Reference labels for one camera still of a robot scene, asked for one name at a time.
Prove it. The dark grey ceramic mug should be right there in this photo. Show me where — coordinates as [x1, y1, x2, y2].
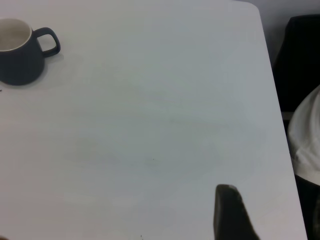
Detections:
[0, 18, 62, 86]

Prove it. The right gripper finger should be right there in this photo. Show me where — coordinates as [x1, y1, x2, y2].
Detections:
[213, 184, 261, 240]

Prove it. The white fabric bundle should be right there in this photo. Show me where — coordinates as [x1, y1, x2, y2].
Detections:
[287, 84, 320, 187]

